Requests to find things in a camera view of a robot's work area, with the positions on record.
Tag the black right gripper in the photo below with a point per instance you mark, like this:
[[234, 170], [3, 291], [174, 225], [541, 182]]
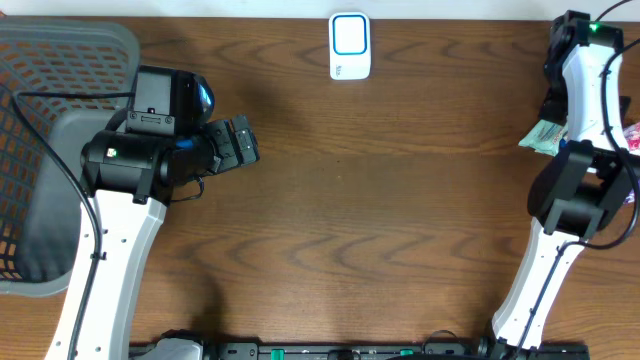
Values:
[[552, 107]]

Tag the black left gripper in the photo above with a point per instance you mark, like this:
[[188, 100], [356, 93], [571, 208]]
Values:
[[223, 146]]

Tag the teal wipes packet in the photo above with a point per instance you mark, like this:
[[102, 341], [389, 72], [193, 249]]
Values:
[[545, 137]]

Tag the red purple snack packet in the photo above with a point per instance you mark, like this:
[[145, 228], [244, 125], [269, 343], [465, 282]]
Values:
[[632, 136]]

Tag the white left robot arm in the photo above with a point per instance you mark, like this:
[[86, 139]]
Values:
[[129, 180]]

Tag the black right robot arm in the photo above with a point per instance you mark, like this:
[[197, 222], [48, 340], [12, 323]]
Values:
[[579, 192]]

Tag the grey plastic basket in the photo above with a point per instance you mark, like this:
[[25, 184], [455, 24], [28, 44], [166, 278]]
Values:
[[61, 81]]

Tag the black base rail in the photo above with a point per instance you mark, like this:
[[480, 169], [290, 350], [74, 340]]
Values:
[[178, 348]]

